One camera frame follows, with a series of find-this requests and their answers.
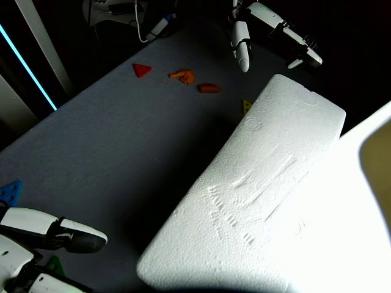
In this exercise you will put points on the white plug adapter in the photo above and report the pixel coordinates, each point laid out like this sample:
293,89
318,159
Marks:
159,27

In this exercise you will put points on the blue triangular holed block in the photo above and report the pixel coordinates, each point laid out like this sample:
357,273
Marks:
10,192

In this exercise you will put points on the red triangle block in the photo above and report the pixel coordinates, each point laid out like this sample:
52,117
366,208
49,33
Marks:
141,70

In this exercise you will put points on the orange toy chicken wing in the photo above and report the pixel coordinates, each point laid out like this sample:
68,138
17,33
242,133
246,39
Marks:
184,77

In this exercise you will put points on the cyan light strip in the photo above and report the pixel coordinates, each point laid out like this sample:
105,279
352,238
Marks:
27,67

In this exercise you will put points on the white upright post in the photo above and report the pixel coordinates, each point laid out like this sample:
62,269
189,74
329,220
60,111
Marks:
42,39

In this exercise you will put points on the green triangle block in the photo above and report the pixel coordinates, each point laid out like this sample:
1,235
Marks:
56,266

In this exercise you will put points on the yellow triangular holed block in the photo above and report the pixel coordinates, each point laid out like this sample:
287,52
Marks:
246,106

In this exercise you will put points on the grey table cloth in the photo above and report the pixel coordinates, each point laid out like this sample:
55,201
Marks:
107,146

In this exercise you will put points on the large white curved panel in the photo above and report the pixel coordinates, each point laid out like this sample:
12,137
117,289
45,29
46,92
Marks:
336,219

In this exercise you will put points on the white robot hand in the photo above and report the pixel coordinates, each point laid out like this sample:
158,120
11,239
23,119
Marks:
268,15
27,221

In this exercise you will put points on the white styrofoam block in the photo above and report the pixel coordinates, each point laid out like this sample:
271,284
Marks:
275,152

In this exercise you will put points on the brown toy meat piece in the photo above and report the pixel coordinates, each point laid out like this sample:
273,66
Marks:
209,88

